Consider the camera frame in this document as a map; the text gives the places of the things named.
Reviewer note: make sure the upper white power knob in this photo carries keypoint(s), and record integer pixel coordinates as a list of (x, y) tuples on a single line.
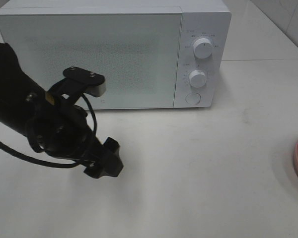
[(203, 47)]

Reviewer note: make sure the left silver black wrist camera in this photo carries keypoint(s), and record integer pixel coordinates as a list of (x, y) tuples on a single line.
[(79, 80)]

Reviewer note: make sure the white timer knob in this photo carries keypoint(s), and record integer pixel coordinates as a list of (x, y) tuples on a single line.
[(197, 78)]

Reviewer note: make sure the round white door button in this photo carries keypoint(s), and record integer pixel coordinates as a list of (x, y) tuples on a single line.
[(193, 98)]

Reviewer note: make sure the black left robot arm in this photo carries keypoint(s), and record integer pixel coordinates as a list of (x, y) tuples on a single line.
[(17, 94)]

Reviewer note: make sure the white microwave door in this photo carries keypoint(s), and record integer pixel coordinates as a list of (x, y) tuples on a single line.
[(136, 53)]

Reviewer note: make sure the white microwave oven body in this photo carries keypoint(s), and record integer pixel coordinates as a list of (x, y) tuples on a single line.
[(199, 18)]

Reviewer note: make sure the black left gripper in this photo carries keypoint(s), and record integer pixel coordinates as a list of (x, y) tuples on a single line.
[(59, 128)]

